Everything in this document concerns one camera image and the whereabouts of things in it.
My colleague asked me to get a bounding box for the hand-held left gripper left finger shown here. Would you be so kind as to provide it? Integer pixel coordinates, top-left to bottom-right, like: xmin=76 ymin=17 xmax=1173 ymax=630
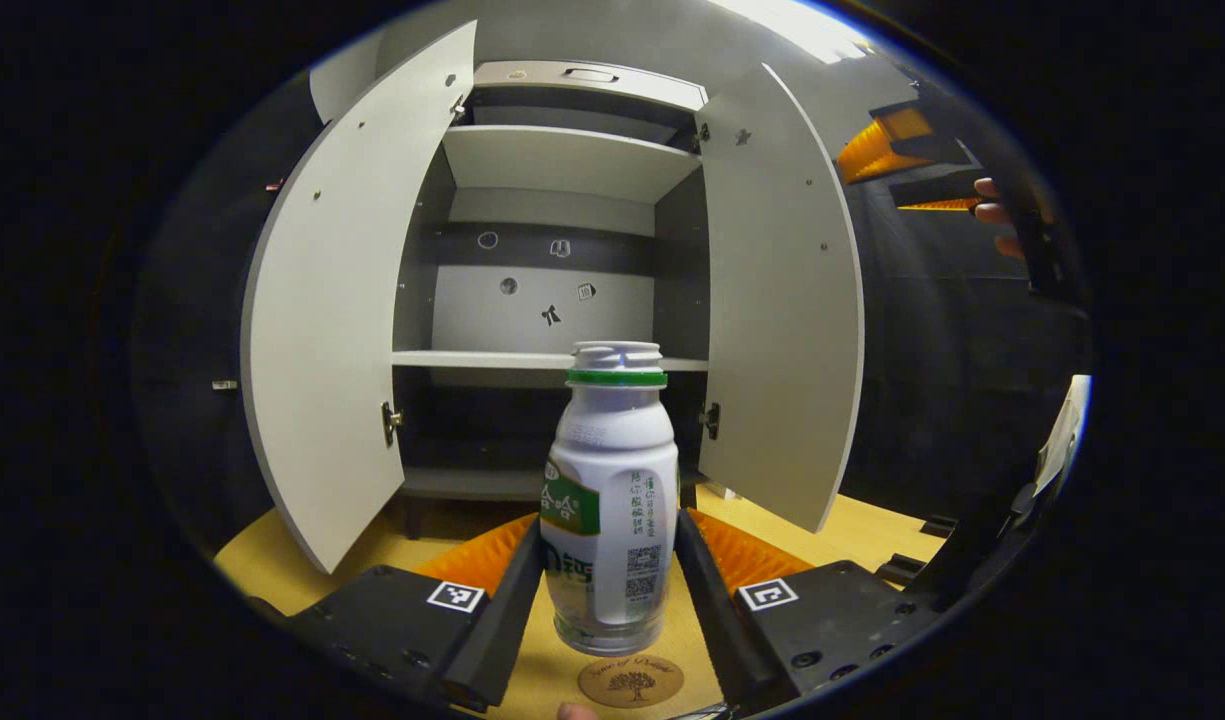
xmin=290 ymin=512 xmax=545 ymax=713

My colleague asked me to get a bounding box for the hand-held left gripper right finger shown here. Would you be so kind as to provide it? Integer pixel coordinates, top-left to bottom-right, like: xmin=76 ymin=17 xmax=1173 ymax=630
xmin=675 ymin=507 xmax=948 ymax=716

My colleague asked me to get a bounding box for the round wooden coaster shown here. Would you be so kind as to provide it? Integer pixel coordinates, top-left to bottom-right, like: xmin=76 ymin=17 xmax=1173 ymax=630
xmin=577 ymin=654 xmax=685 ymax=710

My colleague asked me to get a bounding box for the white bottle green label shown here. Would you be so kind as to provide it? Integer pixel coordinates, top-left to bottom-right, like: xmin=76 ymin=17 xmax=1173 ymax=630
xmin=539 ymin=341 xmax=680 ymax=658

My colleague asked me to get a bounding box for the grey cabinet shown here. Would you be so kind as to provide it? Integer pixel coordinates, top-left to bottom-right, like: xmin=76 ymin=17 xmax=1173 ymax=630
xmin=240 ymin=20 xmax=866 ymax=576

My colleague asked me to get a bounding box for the grey cabinet drawer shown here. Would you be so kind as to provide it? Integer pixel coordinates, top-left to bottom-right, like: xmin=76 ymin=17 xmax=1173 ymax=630
xmin=472 ymin=60 xmax=710 ymax=113

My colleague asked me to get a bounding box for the white cabinet shelf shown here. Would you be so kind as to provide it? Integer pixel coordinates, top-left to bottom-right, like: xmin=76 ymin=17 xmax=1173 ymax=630
xmin=392 ymin=350 xmax=710 ymax=373
xmin=442 ymin=125 xmax=703 ymax=206

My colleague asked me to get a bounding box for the white object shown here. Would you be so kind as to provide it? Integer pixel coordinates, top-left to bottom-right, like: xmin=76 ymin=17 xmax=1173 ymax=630
xmin=1032 ymin=375 xmax=1091 ymax=498

